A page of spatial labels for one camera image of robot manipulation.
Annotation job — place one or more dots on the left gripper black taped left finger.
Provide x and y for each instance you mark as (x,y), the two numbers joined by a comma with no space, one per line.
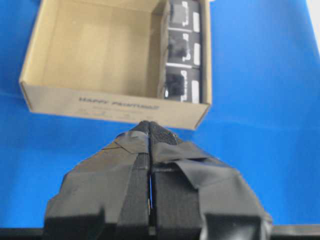
(106,196)

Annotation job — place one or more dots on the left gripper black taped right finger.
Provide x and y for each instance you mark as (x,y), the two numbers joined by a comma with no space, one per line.
(199,197)

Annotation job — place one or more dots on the black product box near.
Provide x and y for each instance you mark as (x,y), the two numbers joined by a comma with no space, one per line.
(181,84)

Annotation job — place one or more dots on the black product box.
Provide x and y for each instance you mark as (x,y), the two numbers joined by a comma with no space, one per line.
(182,15)
(182,48)
(181,84)

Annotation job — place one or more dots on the open brown cardboard box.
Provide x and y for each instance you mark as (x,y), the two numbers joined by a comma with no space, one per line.
(101,59)

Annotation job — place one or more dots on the black product box middle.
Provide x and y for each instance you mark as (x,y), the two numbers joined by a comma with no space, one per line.
(182,48)

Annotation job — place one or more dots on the black product box far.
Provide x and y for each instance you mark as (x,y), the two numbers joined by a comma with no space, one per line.
(182,15)

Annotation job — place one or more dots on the blue table cover sheet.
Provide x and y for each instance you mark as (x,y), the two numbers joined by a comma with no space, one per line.
(264,121)

